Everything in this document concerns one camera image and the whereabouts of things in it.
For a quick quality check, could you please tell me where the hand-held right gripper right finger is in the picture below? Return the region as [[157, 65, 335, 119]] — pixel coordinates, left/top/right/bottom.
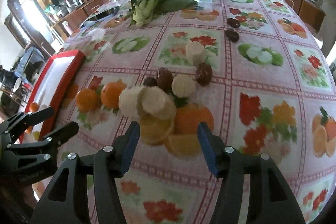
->
[[197, 122, 306, 224]]

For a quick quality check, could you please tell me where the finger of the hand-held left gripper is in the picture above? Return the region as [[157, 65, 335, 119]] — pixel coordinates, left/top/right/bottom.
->
[[5, 121, 80, 170], [0, 106, 55, 144]]

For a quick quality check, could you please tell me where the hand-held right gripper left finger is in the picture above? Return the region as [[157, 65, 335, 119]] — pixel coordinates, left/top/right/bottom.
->
[[37, 121, 141, 224]]

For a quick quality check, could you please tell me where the beige sugarcane piece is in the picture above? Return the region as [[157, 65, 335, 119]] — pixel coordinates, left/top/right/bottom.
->
[[119, 86, 143, 117], [185, 41, 206, 66], [171, 74, 197, 97], [138, 86, 177, 119]]

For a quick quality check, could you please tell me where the red rimmed white tray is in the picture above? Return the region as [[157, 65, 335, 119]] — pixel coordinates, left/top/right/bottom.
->
[[20, 50, 86, 146]]

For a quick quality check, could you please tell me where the fruit print tablecloth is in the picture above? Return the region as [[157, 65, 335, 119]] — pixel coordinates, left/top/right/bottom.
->
[[56, 0, 331, 224]]

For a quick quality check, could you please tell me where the blue flat tablet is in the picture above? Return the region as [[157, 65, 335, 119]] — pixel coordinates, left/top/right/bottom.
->
[[80, 5, 121, 30]]

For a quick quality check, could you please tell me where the green bok choy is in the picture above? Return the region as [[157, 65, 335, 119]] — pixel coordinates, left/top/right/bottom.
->
[[125, 0, 200, 28]]

